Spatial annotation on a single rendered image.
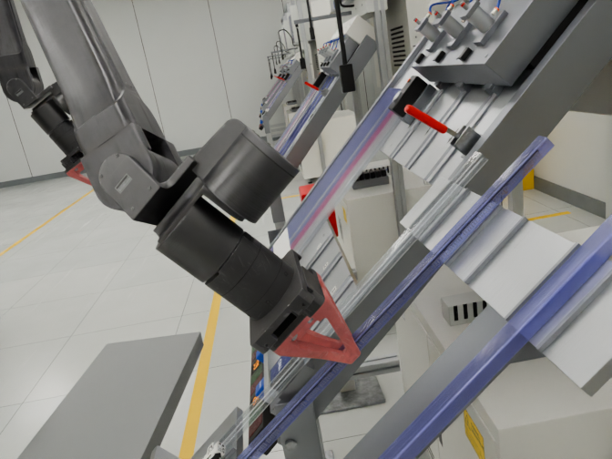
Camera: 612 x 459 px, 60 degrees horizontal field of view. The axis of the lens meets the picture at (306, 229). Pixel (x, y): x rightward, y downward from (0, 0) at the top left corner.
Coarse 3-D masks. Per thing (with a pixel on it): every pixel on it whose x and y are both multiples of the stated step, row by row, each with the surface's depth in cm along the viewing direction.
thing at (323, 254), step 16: (320, 240) 106; (336, 240) 97; (304, 256) 109; (320, 256) 100; (336, 256) 91; (320, 272) 94; (336, 272) 87; (352, 272) 83; (336, 288) 82; (352, 288) 77; (336, 304) 79
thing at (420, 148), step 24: (408, 72) 124; (528, 72) 68; (432, 96) 98; (456, 96) 86; (480, 96) 78; (504, 96) 70; (456, 120) 80; (480, 120) 72; (384, 144) 106; (408, 144) 93; (432, 144) 83; (408, 168) 85; (432, 168) 76
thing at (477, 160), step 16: (480, 160) 53; (464, 176) 53; (448, 192) 53; (432, 208) 54; (416, 224) 54; (400, 240) 55; (384, 256) 56; (400, 256) 55; (368, 272) 56; (384, 272) 55; (368, 288) 55; (352, 304) 56; (288, 368) 57; (272, 384) 58; (256, 400) 59; (272, 400) 58; (240, 416) 59; (256, 416) 58; (240, 432) 58; (224, 448) 59
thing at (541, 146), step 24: (552, 144) 45; (528, 168) 45; (504, 192) 46; (480, 216) 46; (456, 240) 46; (432, 264) 47; (408, 288) 47; (384, 312) 48; (360, 336) 48; (312, 384) 49; (288, 408) 50; (264, 432) 51; (240, 456) 51
